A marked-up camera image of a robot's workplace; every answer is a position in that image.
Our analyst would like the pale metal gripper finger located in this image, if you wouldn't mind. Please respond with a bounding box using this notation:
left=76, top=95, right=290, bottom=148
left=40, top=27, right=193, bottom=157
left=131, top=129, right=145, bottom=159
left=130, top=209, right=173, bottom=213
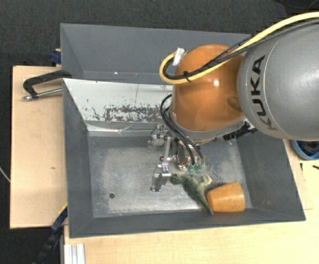
left=150, top=162, right=172, bottom=193
left=147, top=124, right=172, bottom=151

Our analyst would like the grey metal bin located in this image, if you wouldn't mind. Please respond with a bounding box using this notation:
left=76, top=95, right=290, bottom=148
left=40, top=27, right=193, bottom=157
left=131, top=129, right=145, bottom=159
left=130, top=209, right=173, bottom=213
left=59, top=23, right=306, bottom=239

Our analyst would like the green toy dinosaur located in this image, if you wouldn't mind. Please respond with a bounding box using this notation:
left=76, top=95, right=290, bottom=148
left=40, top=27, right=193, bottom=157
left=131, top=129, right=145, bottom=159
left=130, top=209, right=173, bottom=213
left=170, top=173, right=214, bottom=216

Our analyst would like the orange cup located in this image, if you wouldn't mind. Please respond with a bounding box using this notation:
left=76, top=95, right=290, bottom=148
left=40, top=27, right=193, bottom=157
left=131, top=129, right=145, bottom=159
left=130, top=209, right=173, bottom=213
left=206, top=181, right=246, bottom=213

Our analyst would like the pale wood flat board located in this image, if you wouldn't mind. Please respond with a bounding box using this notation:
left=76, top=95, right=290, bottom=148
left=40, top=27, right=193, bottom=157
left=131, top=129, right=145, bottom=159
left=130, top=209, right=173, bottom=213
left=9, top=65, right=68, bottom=229

